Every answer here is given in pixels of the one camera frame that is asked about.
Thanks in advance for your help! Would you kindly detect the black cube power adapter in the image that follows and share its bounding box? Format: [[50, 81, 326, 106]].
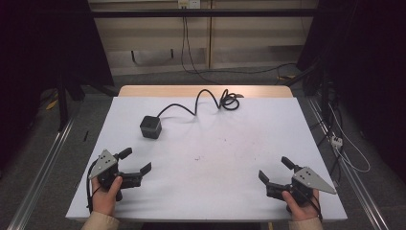
[[139, 115, 163, 140]]

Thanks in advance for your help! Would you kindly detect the person's left hand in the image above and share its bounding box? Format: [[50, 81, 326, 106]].
[[91, 175, 124, 218]]

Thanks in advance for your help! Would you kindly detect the black adapter cable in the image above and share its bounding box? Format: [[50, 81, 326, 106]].
[[156, 88, 245, 119]]

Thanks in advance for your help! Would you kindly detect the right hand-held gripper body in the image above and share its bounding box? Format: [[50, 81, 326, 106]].
[[265, 166, 338, 206]]

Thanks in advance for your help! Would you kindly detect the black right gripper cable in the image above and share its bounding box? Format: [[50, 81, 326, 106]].
[[295, 188, 324, 222]]

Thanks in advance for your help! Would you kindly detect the white table cover sheet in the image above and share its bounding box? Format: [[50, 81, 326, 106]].
[[65, 96, 349, 223]]

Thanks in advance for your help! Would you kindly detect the black hanging wall cable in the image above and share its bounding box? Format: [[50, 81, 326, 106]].
[[180, 15, 222, 85]]

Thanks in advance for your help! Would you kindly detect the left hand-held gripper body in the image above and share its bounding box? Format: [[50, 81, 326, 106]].
[[88, 149, 143, 202]]

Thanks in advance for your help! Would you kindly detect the aluminium floor rail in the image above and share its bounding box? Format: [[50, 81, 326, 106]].
[[306, 96, 390, 230], [7, 117, 77, 230]]

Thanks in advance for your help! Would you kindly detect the white wall outlet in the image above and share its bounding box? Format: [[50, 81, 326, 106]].
[[177, 0, 202, 10]]

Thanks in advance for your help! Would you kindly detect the person's right hand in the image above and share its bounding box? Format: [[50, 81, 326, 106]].
[[281, 188, 322, 222]]

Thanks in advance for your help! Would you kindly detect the white floor cable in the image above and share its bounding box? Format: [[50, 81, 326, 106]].
[[327, 103, 372, 174]]

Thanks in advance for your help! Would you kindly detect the black horizontal metal bar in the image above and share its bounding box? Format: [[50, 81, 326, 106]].
[[88, 8, 320, 19]]

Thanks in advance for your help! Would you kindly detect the black curtain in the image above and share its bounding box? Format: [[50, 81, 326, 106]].
[[296, 0, 406, 183], [0, 0, 115, 167]]

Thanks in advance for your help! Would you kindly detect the black metal stand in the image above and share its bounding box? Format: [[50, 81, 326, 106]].
[[56, 71, 71, 132]]

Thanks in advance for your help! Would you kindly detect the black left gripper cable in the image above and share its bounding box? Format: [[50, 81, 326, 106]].
[[85, 159, 103, 214]]

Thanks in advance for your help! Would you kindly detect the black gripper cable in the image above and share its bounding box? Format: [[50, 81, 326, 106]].
[[85, 159, 103, 214], [295, 188, 324, 222]]

